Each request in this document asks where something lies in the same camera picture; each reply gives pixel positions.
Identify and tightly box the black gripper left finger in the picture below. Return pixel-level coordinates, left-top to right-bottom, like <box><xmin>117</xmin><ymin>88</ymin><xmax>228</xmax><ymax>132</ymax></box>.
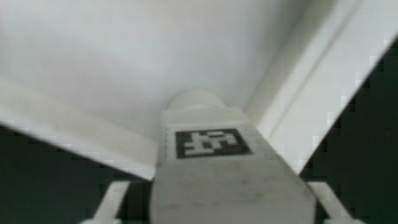
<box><xmin>117</xmin><ymin>181</ymin><xmax>152</xmax><ymax>224</ymax></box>

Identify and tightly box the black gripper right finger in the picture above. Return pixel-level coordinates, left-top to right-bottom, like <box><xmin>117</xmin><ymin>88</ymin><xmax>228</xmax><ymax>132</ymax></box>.
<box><xmin>307</xmin><ymin>182</ymin><xmax>330</xmax><ymax>224</ymax></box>

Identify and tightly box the white table leg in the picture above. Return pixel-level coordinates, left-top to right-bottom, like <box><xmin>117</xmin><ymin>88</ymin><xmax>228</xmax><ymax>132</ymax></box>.
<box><xmin>148</xmin><ymin>90</ymin><xmax>316</xmax><ymax>224</ymax></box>

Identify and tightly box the white square table top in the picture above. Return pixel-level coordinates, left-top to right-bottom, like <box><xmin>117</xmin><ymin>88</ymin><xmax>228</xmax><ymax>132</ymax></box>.
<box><xmin>0</xmin><ymin>0</ymin><xmax>398</xmax><ymax>178</ymax></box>

